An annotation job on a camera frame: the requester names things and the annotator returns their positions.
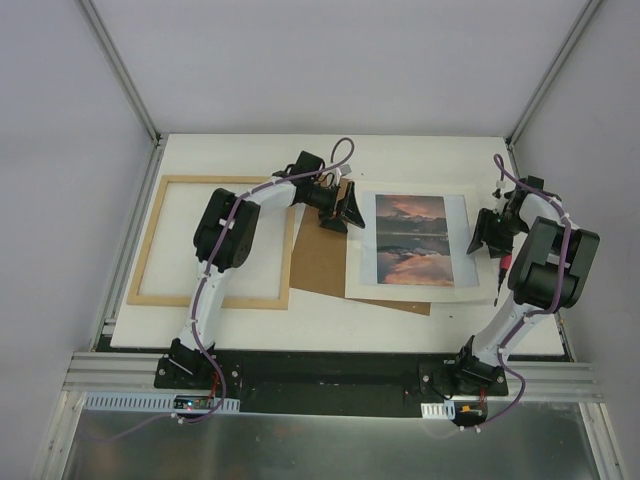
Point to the white mat board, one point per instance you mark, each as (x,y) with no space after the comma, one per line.
(474,274)

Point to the white cable duct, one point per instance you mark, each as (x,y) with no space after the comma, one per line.
(159,403)
(438,411)

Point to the red handled screwdriver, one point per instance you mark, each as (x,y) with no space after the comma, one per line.
(504,266)

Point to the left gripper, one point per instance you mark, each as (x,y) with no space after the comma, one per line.
(335,210)

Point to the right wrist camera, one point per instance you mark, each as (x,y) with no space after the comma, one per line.
(500,185)

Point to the aluminium corner post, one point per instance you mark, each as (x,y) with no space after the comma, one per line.
(585,17)
(118,68)

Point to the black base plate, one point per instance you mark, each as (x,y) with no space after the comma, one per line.
(393,385)

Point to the left aluminium corner post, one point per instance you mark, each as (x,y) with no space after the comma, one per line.
(118,68)

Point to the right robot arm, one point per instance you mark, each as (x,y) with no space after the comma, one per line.
(548,273)

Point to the brown backing board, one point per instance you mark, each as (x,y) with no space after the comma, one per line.
(318,259)

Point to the right aluminium corner post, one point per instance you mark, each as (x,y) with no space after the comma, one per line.
(585,17)

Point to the wooden picture frame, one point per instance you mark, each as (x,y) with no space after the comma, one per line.
(166,270)

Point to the sunset photo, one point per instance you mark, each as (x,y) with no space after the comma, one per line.
(412,241)

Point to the aluminium rail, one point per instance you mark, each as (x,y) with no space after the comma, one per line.
(111,372)

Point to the right white cable duct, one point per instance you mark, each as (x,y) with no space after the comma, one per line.
(438,411)

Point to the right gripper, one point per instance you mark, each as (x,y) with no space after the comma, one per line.
(489,232)

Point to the left white cable duct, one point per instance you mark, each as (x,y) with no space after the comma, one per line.
(159,403)

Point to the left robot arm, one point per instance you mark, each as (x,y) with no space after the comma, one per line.
(225,234)

